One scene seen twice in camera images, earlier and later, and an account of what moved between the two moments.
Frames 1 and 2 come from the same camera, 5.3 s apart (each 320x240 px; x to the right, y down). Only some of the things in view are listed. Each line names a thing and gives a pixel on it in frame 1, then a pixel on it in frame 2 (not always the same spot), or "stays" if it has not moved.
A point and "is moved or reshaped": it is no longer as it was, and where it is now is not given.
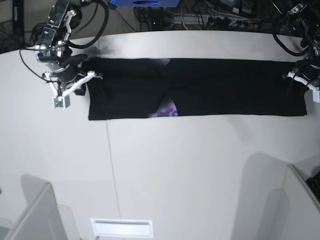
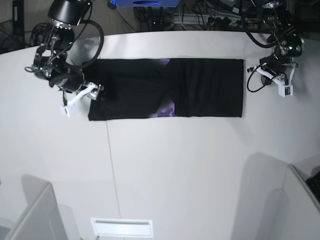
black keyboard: [314, 182] stays
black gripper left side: [70, 64] -> [71, 80]
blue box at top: [145, 3] stays
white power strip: [216, 20] stays
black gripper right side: [308, 71] -> [275, 64]
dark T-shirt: [149, 88] is moved or reshaped
